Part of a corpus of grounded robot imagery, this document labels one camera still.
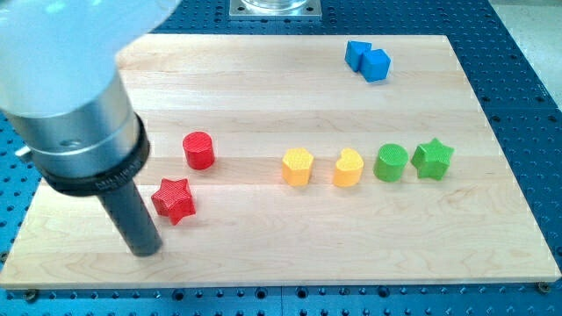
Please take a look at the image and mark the yellow heart block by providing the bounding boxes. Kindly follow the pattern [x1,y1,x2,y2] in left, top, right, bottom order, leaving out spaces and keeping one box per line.
[333,147,364,187]

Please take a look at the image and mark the blue block left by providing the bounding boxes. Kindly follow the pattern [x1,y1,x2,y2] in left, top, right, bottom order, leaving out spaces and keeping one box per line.
[344,40,372,72]

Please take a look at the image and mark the wooden board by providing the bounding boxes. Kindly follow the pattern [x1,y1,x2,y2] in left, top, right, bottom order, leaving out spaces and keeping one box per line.
[1,34,560,290]

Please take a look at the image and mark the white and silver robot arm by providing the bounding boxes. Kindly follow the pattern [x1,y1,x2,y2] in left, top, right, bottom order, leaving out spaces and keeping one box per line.
[1,0,178,256]

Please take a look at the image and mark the clear robot base mount plate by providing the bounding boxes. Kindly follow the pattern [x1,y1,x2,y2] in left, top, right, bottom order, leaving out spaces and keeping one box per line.
[229,0,322,19]

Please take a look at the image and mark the green cylinder block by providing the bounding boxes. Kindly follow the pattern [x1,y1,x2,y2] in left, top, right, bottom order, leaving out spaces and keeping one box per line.
[373,143,408,183]

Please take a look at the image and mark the yellow hexagon block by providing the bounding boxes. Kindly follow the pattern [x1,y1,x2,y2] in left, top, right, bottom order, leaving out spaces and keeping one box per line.
[282,147,313,186]

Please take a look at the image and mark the red cylinder block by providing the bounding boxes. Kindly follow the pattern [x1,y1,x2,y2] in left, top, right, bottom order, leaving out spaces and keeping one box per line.
[183,131,215,170]

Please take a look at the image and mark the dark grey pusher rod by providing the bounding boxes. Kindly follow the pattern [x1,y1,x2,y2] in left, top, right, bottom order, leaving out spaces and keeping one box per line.
[97,182,162,257]

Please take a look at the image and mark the blue block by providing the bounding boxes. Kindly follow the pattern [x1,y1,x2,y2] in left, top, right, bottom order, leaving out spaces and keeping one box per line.
[359,49,391,83]
[344,40,372,72]

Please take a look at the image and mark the green star block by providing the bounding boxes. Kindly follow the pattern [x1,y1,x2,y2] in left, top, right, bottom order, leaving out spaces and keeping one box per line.
[411,138,454,181]

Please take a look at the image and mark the blue block right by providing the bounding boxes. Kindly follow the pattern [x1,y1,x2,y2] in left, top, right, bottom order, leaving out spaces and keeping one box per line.
[359,49,391,83]

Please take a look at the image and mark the red star block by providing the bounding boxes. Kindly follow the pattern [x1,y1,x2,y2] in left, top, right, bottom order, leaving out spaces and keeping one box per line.
[151,178,196,226]

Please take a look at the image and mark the black flange ring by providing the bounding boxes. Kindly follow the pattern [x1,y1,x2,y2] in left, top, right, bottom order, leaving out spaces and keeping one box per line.
[35,113,150,197]

